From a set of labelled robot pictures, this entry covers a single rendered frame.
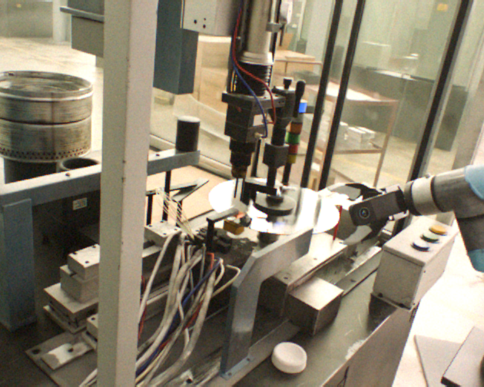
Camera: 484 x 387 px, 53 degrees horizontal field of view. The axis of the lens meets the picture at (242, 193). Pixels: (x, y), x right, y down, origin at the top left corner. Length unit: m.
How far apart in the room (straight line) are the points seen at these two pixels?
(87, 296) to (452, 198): 0.73
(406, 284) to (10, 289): 0.90
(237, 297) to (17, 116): 0.87
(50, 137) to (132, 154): 0.99
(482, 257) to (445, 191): 0.13
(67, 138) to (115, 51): 1.03
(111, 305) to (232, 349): 0.40
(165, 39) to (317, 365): 0.74
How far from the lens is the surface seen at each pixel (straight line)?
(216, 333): 1.08
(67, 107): 1.49
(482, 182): 0.93
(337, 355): 1.11
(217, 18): 0.95
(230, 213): 1.07
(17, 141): 1.51
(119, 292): 0.59
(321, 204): 1.28
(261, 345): 1.07
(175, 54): 1.02
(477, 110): 1.45
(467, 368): 1.22
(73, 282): 1.06
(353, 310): 1.26
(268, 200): 1.21
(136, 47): 0.49
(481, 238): 0.96
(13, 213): 0.98
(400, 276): 1.28
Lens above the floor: 1.43
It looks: 23 degrees down
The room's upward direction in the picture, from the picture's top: 8 degrees clockwise
